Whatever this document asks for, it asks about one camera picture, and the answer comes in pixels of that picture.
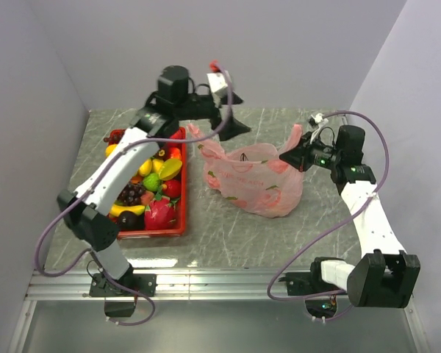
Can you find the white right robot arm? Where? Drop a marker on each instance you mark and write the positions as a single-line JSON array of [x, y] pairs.
[[386, 275]]

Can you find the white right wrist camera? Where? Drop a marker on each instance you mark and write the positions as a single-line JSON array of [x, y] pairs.
[[317, 121]]

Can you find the red fake apple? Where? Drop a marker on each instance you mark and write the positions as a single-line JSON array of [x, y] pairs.
[[178, 135]]

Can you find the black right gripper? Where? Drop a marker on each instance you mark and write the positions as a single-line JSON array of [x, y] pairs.
[[299, 157]]

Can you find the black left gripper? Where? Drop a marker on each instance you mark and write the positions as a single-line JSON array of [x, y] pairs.
[[234, 127]]

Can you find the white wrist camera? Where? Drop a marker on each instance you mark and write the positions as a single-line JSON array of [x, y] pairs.
[[317, 121], [217, 84]]

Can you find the aluminium mounting rail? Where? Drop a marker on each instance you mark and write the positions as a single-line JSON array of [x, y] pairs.
[[159, 284]]

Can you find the yellow fake banana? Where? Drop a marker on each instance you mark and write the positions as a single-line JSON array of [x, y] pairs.
[[116, 210]]

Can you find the dark fake passion fruit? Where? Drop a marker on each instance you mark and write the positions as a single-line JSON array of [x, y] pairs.
[[127, 221]]

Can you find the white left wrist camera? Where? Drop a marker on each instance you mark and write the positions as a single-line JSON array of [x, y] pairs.
[[217, 84]]

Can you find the red plastic tray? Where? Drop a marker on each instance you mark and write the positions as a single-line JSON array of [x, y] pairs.
[[172, 150]]

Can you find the pink plastic bag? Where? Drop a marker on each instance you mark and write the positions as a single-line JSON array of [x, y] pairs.
[[253, 177]]

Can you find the dark purple fake grapes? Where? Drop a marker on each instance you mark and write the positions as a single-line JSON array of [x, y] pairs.
[[131, 195]]

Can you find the pink fake dragon fruit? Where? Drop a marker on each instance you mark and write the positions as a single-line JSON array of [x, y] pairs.
[[160, 214]]

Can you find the green round fake fruit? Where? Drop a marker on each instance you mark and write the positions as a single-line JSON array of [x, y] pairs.
[[151, 182]]

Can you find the red fake grapes bunch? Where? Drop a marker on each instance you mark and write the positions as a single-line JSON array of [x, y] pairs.
[[114, 137]]

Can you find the yellow fake star fruit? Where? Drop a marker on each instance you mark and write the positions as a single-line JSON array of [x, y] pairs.
[[170, 169]]

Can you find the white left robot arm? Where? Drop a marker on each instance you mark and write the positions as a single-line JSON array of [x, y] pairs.
[[85, 209]]

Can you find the yellow fake lemon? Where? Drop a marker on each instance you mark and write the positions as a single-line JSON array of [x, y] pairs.
[[109, 150]]

